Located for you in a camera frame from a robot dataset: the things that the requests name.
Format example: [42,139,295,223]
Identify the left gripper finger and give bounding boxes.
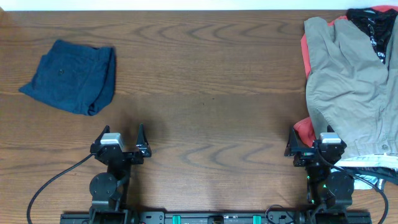
[93,125,110,145]
[136,123,152,157]

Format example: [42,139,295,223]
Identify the khaki beige trousers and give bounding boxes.
[304,17,397,159]

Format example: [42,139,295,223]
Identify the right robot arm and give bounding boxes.
[284,127,354,224]

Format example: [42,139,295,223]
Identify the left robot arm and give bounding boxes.
[88,124,152,224]

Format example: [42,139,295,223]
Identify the red orange garment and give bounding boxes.
[293,5,397,146]

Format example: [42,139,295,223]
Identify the folded navy blue shorts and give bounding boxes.
[19,40,116,116]

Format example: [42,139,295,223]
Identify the light blue garment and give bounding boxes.
[336,154,397,190]

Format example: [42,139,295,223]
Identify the black printed jersey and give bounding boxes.
[346,8,397,64]

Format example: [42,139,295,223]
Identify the left black cable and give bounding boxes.
[26,152,95,224]

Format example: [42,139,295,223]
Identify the black cable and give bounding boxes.
[315,149,389,224]
[26,152,95,224]

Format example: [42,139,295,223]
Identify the right black cable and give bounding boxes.
[315,149,389,224]

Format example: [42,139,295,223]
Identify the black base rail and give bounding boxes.
[60,210,372,224]

